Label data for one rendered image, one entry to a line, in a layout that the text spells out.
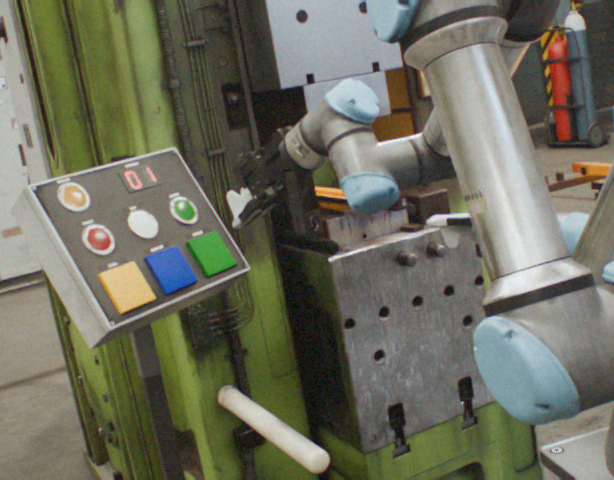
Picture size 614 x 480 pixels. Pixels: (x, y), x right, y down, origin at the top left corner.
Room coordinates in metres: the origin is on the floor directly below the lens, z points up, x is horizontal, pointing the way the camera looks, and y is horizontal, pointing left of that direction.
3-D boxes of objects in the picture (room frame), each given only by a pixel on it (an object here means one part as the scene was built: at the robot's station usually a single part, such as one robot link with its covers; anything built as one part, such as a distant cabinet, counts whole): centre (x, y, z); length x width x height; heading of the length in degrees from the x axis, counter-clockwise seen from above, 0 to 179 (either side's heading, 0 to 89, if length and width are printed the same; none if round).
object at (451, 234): (1.52, -0.25, 0.98); 0.09 x 0.03 x 0.06; 61
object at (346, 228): (2.05, -0.04, 0.96); 0.42 x 0.20 x 0.09; 25
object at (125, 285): (1.38, 0.31, 1.01); 0.07 x 0.05 x 0.07; 140
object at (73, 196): (1.44, 0.38, 1.16); 0.05 x 0.03 x 0.04; 115
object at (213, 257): (1.54, 0.19, 1.01); 0.07 x 0.05 x 0.07; 140
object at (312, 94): (2.05, -0.04, 1.22); 0.42 x 0.20 x 0.10; 25
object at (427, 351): (2.08, -0.08, 0.69); 0.56 x 0.38 x 0.45; 25
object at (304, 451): (1.63, 0.15, 0.62); 0.44 x 0.05 x 0.05; 25
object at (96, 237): (1.41, 0.35, 1.09); 0.05 x 0.03 x 0.04; 115
